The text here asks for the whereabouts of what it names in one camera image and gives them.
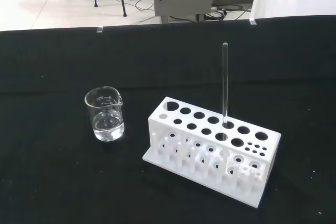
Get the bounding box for glass beaker with water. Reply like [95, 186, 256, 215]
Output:
[84, 86, 125, 142]

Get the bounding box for black bench cloth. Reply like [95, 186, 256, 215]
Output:
[0, 15, 336, 224]

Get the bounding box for black cable bundle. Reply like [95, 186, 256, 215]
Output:
[204, 3, 253, 22]

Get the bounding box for white test tube rack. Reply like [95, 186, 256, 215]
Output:
[142, 96, 282, 208]

